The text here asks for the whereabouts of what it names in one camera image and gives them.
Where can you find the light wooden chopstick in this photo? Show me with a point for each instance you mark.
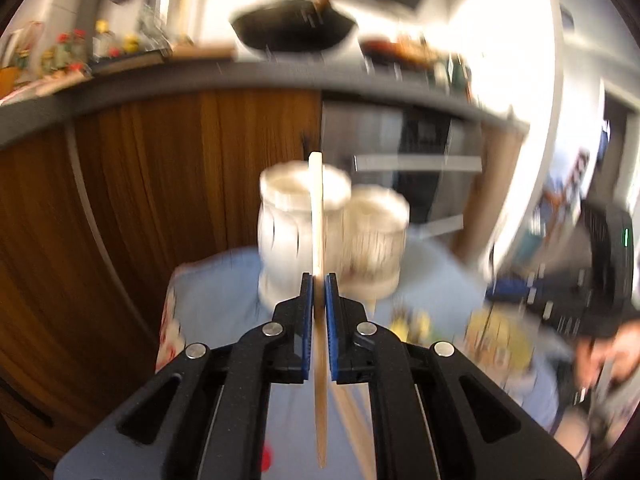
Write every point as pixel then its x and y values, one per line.
pixel 319 343

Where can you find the light blue patterned cloth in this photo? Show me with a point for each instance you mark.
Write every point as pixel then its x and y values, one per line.
pixel 215 301

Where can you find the person's right hand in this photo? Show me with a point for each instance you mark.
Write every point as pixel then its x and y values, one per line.
pixel 622 351

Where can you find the white ceramic utensil holder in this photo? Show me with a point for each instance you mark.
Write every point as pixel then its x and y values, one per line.
pixel 364 234

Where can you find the stainless built-in oven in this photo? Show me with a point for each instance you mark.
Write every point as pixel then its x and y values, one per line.
pixel 428 157

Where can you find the brown frying pan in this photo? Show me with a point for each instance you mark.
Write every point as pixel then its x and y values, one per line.
pixel 403 51

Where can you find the wooden cutting board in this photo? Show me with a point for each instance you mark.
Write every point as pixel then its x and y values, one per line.
pixel 106 66

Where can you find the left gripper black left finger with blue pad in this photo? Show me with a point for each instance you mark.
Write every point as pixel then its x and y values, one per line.
pixel 203 415

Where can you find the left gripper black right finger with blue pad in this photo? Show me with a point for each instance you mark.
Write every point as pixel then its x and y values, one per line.
pixel 435 414

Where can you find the black wok wooden handle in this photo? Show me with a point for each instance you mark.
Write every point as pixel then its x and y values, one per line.
pixel 293 26

